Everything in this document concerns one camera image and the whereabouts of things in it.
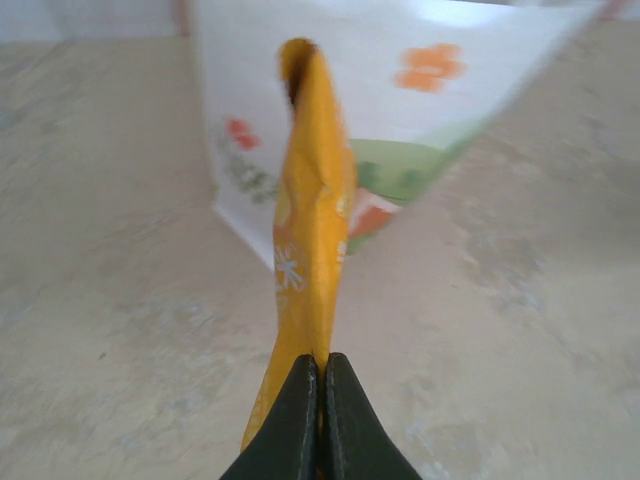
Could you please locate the yellow snack packet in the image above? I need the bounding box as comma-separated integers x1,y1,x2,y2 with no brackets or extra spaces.
241,37,359,451

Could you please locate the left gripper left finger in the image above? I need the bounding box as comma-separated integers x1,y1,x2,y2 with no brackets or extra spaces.
218,352,321,480

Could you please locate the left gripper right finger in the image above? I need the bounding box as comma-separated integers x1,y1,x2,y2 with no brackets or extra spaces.
323,352,426,480

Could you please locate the white paper bag floral print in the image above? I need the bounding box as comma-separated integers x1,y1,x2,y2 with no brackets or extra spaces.
192,0,609,274

